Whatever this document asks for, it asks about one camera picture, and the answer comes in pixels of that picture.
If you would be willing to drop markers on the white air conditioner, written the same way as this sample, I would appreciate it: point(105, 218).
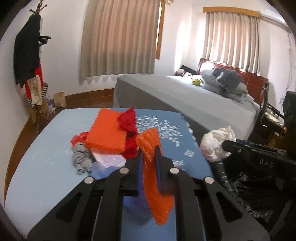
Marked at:
point(268, 14)

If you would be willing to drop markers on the right beige curtain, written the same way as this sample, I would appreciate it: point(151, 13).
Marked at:
point(233, 39)

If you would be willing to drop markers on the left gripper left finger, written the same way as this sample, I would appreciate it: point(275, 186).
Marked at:
point(93, 209)

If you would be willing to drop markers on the orange bubble wrap square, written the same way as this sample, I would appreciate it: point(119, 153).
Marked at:
point(106, 134)

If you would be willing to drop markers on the black hanging jacket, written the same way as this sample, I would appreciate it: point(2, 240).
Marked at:
point(26, 50)

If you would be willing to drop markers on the brown paper bag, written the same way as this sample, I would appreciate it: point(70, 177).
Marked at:
point(59, 100)

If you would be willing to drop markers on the red wooden headboard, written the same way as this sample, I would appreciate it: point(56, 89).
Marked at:
point(255, 83)

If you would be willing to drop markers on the canvas tote bag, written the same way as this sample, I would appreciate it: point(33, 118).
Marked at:
point(35, 88)

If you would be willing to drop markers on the grey bed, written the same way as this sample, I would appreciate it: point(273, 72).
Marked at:
point(202, 109)

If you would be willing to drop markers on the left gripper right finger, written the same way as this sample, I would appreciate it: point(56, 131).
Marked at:
point(204, 209)

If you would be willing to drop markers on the grey pillow stack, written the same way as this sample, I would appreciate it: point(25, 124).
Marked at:
point(240, 94)

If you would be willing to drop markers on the green plush toy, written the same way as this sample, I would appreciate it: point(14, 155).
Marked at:
point(197, 82)

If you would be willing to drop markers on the white medicine box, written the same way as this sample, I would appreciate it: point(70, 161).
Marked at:
point(108, 160)

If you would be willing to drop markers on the dark grey folded blanket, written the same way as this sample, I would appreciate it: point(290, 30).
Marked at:
point(227, 80)

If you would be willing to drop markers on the left beige curtain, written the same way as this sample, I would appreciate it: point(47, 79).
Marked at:
point(119, 37)

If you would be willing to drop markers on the grey sock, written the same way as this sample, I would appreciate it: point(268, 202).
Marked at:
point(82, 158)

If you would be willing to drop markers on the pink plush toy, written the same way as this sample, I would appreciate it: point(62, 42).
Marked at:
point(180, 72)

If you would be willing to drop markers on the red plastic bag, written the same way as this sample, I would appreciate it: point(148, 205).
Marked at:
point(81, 138)

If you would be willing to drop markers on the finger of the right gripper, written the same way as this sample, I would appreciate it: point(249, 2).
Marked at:
point(246, 148)

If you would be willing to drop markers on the red hanging garment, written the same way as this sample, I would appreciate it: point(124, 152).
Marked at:
point(38, 71)

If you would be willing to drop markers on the wooden coat rack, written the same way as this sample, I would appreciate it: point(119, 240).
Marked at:
point(42, 41)

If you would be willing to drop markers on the red cloth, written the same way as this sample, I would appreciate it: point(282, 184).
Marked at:
point(127, 122)

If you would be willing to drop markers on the blue tree-print tablecloth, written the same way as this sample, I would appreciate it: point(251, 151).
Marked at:
point(46, 174)

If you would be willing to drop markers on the black office chair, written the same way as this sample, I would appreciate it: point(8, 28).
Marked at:
point(269, 122)

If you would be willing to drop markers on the beige curtain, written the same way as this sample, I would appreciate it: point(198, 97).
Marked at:
point(119, 37)
point(233, 39)

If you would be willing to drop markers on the striped basket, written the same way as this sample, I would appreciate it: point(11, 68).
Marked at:
point(44, 92)

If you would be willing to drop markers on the black-lined trash bin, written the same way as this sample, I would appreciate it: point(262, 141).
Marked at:
point(261, 195)

